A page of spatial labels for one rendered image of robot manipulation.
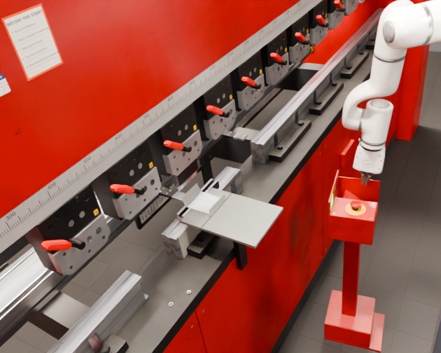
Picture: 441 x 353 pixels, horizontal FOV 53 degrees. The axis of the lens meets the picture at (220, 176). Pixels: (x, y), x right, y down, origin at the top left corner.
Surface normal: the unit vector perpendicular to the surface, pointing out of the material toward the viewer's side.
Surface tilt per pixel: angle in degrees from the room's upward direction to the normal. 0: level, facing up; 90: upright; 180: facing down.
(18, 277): 0
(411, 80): 90
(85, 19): 90
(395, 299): 0
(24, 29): 90
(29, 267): 0
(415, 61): 90
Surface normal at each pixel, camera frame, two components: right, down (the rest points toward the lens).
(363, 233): -0.36, 0.59
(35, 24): 0.83, 0.22
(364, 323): -0.14, -0.80
